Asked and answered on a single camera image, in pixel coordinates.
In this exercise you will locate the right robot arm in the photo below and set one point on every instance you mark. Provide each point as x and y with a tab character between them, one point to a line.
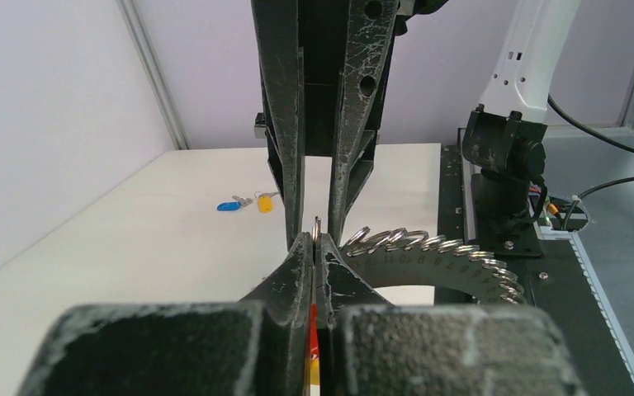
504	133

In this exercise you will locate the metal keyring with small rings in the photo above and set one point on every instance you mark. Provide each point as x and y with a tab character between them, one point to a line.
402	257

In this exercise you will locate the yellow key tag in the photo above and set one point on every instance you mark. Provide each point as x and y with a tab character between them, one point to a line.
264	201

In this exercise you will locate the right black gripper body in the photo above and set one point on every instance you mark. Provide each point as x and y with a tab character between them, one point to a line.
322	31

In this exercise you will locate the right aluminium frame post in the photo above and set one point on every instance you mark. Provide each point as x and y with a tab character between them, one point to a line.
141	39

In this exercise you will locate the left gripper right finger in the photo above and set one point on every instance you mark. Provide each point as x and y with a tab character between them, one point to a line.
423	340

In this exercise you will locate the blue key tag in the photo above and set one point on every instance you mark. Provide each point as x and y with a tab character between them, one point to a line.
237	203

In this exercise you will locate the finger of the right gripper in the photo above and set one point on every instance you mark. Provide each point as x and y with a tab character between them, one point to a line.
280	61
369	33

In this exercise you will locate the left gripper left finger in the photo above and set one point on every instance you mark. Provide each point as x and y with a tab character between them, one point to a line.
258	345

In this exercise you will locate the white cable duct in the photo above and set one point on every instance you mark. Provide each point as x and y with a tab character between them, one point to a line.
565	284

